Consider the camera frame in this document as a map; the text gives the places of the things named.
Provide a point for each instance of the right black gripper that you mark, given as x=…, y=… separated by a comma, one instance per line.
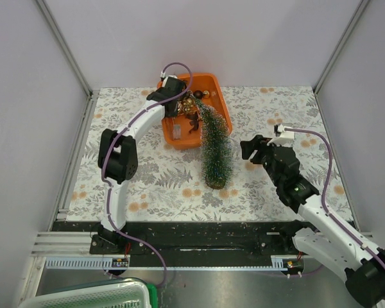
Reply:
x=248, y=147

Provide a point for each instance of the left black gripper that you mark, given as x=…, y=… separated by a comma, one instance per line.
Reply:
x=174, y=114

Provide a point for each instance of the small green christmas tree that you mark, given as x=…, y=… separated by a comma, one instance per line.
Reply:
x=216, y=148

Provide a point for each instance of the clear led battery box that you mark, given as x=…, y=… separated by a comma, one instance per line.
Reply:
x=177, y=132

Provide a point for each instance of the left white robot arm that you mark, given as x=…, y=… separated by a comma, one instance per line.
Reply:
x=118, y=159

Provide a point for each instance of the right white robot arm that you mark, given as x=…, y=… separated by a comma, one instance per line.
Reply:
x=355, y=259

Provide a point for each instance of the dark brown bauble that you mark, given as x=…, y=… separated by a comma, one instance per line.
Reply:
x=198, y=94

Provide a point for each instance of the brown ribbon bow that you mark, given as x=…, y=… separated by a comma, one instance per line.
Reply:
x=194, y=121

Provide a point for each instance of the orange plastic bin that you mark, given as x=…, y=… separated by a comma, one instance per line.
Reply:
x=202, y=82

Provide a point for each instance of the floral patterned table mat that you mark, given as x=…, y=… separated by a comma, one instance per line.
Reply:
x=168, y=185

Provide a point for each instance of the green plastic basket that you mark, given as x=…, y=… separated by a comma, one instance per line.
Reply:
x=153, y=295

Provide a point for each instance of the white plastic basket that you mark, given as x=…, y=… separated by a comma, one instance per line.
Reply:
x=121, y=293

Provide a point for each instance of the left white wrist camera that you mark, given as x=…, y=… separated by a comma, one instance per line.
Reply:
x=164, y=78

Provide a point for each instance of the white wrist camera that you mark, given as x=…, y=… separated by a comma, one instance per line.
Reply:
x=283, y=133
x=164, y=78

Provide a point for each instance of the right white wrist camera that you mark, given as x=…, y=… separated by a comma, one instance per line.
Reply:
x=283, y=133

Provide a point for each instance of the white slotted cable duct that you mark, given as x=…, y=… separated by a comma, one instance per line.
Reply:
x=128, y=263

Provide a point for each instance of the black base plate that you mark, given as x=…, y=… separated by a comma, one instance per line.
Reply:
x=196, y=243

